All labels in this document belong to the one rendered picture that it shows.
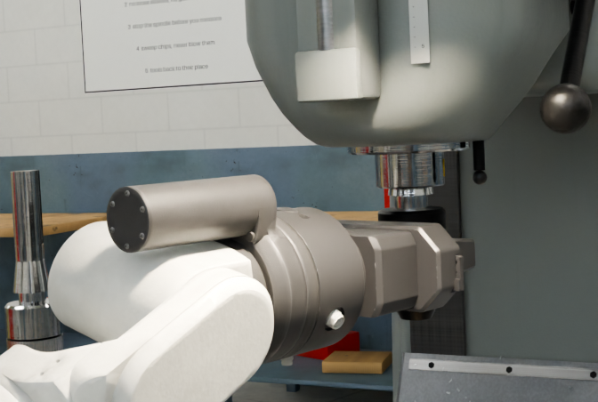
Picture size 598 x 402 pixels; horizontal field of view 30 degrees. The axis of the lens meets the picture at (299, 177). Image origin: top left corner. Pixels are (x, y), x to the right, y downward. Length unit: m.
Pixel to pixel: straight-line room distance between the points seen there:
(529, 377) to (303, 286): 0.56
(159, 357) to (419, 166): 0.28
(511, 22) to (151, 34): 5.30
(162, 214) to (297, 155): 4.94
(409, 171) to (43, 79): 5.68
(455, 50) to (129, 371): 0.28
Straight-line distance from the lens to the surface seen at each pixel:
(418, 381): 1.19
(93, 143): 6.18
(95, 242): 0.62
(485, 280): 1.16
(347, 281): 0.66
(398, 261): 0.70
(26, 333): 0.96
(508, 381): 1.16
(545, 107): 0.67
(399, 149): 0.73
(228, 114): 5.71
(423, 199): 0.77
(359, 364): 4.84
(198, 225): 0.59
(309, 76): 0.66
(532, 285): 1.15
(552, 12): 0.77
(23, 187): 0.96
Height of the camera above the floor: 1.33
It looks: 3 degrees down
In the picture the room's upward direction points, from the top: 3 degrees counter-clockwise
